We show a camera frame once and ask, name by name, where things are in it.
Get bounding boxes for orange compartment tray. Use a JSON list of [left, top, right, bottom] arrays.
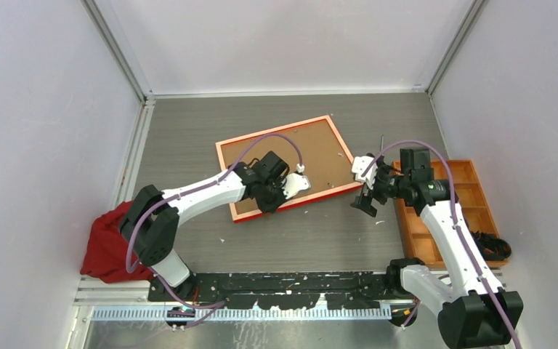
[[395, 160, 500, 269]]

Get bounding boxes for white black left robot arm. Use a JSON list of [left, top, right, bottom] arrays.
[[119, 151, 294, 301]]

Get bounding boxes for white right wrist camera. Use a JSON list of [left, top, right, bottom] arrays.
[[351, 156, 378, 190]]

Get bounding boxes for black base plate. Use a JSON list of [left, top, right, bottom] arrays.
[[173, 271, 416, 313]]

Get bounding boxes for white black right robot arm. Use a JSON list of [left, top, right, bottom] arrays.
[[351, 146, 524, 348]]

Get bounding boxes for white slotted cable duct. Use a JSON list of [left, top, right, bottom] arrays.
[[90, 305, 392, 322]]

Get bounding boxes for red cloth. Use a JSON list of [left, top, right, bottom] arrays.
[[80, 201, 153, 284]]

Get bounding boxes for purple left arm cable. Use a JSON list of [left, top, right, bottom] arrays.
[[124, 132, 307, 331]]

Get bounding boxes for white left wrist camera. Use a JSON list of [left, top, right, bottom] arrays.
[[282, 164, 311, 200]]

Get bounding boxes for red picture frame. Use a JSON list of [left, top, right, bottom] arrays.
[[216, 115, 362, 223]]

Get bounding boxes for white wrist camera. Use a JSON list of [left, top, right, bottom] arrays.
[[351, 156, 378, 190], [282, 164, 311, 200]]

